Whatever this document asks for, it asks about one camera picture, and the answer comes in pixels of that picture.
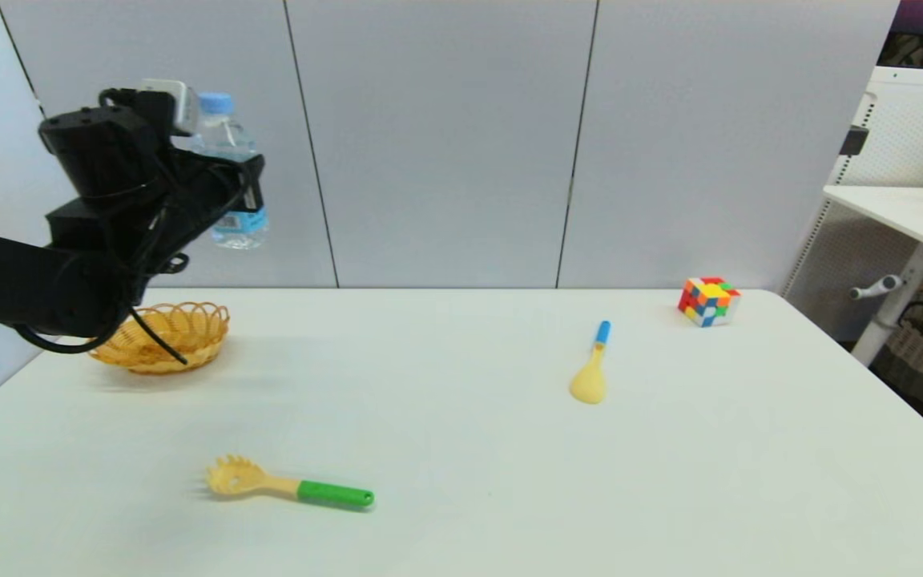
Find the clear blue-capped water bottle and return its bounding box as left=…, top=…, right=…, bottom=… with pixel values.
left=189, top=91, right=270, bottom=250

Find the orange woven wicker basket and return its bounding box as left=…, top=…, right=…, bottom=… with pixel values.
left=89, top=301, right=232, bottom=376

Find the multicoloured puzzle cube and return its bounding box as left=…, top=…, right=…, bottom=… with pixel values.
left=676, top=277, right=741, bottom=329

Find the white side desk top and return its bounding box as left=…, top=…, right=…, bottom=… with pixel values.
left=820, top=186, right=923, bottom=273

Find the white side desk leg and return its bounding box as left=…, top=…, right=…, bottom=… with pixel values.
left=850, top=244, right=923, bottom=369

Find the white perforated pegboard panel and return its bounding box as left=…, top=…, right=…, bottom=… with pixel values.
left=778, top=66, right=923, bottom=345

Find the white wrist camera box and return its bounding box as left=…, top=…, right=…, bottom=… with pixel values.
left=139, top=79, right=200, bottom=134

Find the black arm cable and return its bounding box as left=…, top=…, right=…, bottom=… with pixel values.
left=14, top=184, right=190, bottom=366

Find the yellow pasta server green handle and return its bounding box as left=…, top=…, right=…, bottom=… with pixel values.
left=205, top=454, right=376, bottom=509

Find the yellow spoon with blue handle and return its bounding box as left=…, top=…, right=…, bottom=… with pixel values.
left=568, top=321, right=612, bottom=405

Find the grey desk crank handle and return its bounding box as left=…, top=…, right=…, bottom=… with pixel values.
left=847, top=276, right=903, bottom=302

